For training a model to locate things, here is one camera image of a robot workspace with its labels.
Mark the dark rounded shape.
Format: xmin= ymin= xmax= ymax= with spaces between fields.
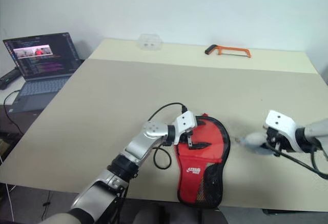
xmin=199 ymin=207 xmax=229 ymax=224

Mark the dark brown side desk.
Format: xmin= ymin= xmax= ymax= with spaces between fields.
xmin=0 ymin=59 xmax=86 ymax=164

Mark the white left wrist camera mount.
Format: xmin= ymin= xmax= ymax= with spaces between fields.
xmin=172 ymin=110 xmax=198 ymax=145

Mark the black laptop cable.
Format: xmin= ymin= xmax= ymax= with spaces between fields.
xmin=3 ymin=90 xmax=26 ymax=135

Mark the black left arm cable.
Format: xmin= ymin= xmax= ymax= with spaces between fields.
xmin=147 ymin=103 xmax=188 ymax=122
xmin=153 ymin=143 xmax=172 ymax=170

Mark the black device with green light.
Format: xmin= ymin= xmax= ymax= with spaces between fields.
xmin=0 ymin=68 xmax=22 ymax=91

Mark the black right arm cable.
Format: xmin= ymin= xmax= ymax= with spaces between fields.
xmin=263 ymin=143 xmax=328 ymax=180

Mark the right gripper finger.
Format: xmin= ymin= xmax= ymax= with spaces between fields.
xmin=238 ymin=131 xmax=268 ymax=147
xmin=250 ymin=144 xmax=273 ymax=156

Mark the grey beige table mat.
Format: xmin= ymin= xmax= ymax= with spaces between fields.
xmin=0 ymin=58 xmax=328 ymax=213

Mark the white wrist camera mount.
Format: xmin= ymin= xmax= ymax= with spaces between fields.
xmin=264 ymin=110 xmax=304 ymax=153
xmin=172 ymin=110 xmax=198 ymax=145

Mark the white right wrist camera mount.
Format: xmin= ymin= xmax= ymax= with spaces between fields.
xmin=264 ymin=110 xmax=304 ymax=153

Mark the red and black paddle case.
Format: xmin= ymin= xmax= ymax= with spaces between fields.
xmin=174 ymin=113 xmax=231 ymax=209

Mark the orange hacksaw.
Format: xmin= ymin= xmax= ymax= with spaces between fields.
xmin=204 ymin=44 xmax=252 ymax=59

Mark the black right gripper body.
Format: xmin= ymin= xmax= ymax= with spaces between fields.
xmin=262 ymin=125 xmax=292 ymax=154

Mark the open grey laptop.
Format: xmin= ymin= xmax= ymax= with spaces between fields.
xmin=3 ymin=32 xmax=81 ymax=114

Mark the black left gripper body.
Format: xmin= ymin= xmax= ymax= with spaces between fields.
xmin=179 ymin=126 xmax=198 ymax=149

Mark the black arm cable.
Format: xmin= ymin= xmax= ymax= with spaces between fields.
xmin=263 ymin=143 xmax=328 ymax=180
xmin=147 ymin=103 xmax=188 ymax=122
xmin=153 ymin=143 xmax=172 ymax=170

